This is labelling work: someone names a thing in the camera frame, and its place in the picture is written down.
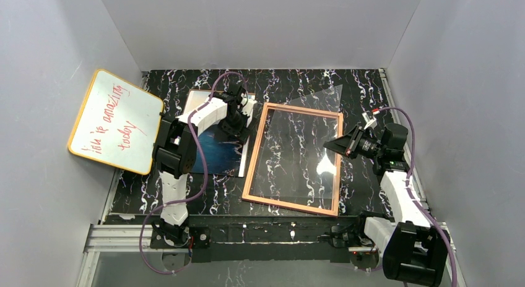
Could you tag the aluminium rail front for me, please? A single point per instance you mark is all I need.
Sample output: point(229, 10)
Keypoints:
point(255, 238)

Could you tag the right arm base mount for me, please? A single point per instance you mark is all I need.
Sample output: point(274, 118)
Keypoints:
point(360, 247)

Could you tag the pink wooden picture frame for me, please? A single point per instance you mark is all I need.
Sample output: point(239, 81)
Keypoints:
point(275, 203)

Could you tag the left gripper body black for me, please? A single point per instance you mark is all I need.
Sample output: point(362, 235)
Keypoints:
point(231, 124)

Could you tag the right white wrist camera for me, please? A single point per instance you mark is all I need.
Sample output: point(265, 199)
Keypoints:
point(370, 120)

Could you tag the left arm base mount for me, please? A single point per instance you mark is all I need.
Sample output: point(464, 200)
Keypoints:
point(169, 237)

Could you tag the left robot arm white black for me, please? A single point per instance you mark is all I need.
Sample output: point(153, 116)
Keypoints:
point(177, 147)

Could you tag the yellow-framed whiteboard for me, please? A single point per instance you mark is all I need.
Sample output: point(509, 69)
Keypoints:
point(117, 124)

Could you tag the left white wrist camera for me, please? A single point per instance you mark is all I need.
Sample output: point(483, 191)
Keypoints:
point(247, 104)

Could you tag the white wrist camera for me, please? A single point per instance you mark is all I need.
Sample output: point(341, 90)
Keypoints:
point(370, 120)
point(247, 104)

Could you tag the seascape photo on board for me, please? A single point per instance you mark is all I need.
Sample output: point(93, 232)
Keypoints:
point(224, 155)

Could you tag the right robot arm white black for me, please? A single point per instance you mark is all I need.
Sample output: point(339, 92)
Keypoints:
point(409, 246)

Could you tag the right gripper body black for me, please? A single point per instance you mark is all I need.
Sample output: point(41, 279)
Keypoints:
point(353, 141)

